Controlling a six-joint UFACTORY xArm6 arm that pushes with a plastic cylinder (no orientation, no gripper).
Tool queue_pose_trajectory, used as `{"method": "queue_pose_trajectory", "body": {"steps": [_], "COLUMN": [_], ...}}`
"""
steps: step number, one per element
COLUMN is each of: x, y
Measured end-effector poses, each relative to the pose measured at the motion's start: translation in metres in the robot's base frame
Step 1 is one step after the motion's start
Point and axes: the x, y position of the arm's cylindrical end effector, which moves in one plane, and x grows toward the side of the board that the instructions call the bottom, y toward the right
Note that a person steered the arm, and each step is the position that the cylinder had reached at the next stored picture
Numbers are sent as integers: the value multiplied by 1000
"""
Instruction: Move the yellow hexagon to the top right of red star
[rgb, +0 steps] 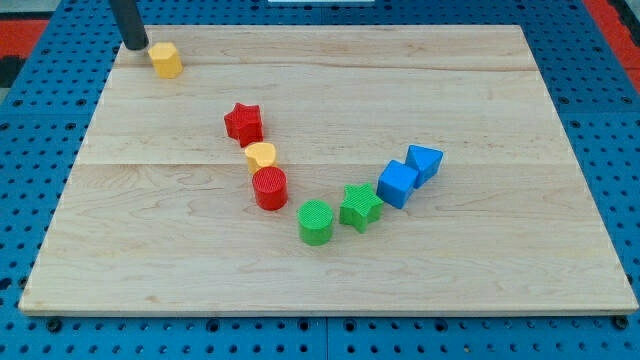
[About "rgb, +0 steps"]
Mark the green cylinder block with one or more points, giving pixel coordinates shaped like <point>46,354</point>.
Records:
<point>315,222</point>

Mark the blue triangle block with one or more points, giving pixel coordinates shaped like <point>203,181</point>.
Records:
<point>425,161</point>

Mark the blue cube block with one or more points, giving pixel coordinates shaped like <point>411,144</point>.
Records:
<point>396,184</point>

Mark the light wooden board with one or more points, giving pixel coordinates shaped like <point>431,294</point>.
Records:
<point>159,218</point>

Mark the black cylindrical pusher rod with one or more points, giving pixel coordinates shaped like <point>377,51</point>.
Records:
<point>130,24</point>

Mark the red cylinder block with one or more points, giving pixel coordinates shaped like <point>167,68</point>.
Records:
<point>270,188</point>

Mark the red star block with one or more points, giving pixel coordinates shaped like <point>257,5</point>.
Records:
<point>244,124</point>

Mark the yellow heart block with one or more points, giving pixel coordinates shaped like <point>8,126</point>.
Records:
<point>260,155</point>

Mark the green star block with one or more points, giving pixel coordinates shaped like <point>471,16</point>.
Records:
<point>360,206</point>

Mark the yellow hexagon block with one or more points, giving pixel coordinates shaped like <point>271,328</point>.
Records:
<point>166,60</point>

